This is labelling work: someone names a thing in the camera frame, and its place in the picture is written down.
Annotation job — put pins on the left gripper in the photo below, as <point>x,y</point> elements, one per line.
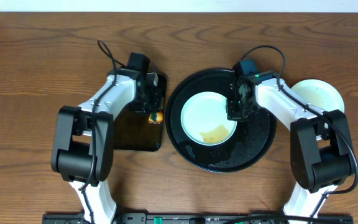
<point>153,101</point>

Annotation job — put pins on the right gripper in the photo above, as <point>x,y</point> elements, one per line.
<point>232,114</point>

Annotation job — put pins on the orange green sponge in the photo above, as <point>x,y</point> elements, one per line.
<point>156,118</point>

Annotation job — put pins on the mint green plate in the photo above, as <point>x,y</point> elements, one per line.
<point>204,119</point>
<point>320,93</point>

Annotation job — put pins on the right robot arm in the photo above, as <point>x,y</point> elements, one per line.
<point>321,152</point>

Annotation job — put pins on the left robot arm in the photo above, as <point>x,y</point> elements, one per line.
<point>83,146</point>

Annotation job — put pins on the black round tray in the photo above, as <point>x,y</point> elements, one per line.
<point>251,138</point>

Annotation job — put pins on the black rectangular tray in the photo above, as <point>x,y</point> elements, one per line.
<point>133,132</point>

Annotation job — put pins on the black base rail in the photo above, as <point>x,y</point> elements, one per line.
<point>252,218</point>

